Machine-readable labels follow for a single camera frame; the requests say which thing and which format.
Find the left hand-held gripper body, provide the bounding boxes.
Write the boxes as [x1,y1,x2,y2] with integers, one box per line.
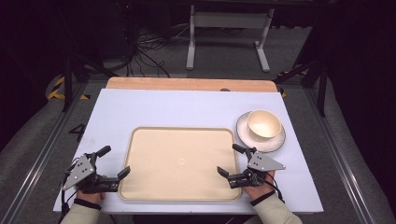
[61,152,120,194]

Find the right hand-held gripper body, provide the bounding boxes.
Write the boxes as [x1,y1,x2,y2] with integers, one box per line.
[227,147,287,189]

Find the person's left hand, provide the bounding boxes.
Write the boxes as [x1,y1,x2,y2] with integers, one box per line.
[76,189,106,205]

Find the person's right hand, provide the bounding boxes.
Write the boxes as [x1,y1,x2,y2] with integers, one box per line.
[242,170,276,202]

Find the white saucer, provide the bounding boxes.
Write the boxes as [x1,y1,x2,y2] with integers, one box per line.
[235,110,287,154]

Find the cream cup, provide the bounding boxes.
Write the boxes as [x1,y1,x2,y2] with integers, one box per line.
[246,108,283,140]

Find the beige plastic tray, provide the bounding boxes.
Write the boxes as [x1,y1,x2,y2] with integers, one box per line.
[118,126,243,202]

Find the yellow black hazard tape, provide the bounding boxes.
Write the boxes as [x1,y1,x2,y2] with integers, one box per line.
[277,69,310,99]
[46,76,92,102]

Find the black tripod stand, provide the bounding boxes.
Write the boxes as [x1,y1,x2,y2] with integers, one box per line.
[273,55,329,119]
[60,50,120,114]

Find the white table board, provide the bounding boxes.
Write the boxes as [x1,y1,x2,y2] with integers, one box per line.
[52,88,325,216]

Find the wooden table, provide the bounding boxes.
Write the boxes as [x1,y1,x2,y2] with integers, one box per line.
[106,76,279,93]

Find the white metal stand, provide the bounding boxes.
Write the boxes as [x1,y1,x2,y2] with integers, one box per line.
[185,4,276,74]

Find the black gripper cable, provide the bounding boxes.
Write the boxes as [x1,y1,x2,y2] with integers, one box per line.
[59,157,82,219]
[264,172,286,204]

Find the aluminium floor rail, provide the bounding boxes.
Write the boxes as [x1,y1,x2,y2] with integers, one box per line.
[303,87,379,224]
[0,79,91,224]

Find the black floor cables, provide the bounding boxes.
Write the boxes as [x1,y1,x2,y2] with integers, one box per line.
[123,22,191,79]

